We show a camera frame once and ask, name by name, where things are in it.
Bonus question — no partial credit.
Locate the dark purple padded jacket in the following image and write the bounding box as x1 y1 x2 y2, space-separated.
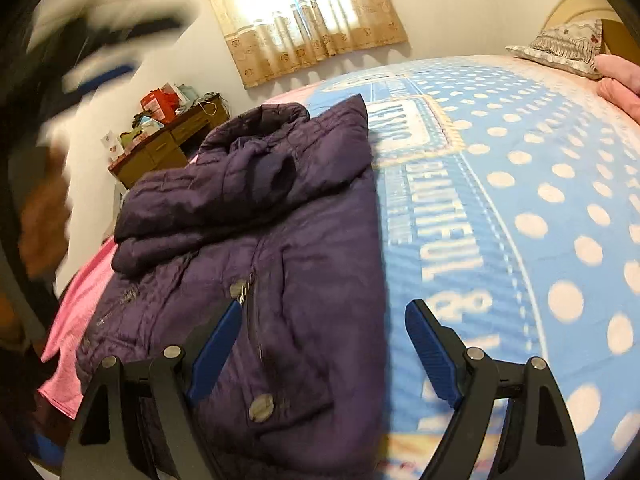
76 96 387 479

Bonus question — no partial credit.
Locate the blue pink printed bedspread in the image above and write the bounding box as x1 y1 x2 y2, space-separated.
38 54 640 480

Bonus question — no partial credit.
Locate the white greeting card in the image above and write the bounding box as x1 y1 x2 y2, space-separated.
101 131 125 162

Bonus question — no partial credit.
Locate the dark wooden desk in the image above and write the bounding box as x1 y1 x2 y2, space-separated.
107 93 229 188

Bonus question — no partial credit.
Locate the red gift box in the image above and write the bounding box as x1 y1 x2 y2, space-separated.
140 89 180 125

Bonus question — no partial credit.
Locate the folded pink floral blanket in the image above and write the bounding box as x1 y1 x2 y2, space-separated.
594 54 640 124

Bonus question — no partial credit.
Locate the grey patterned pillow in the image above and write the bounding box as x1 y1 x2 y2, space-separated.
506 18 603 80

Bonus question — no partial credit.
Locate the cream wooden headboard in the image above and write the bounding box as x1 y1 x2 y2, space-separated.
542 0 640 65

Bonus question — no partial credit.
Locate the beige curtain centre window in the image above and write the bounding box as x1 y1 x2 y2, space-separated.
208 0 408 89

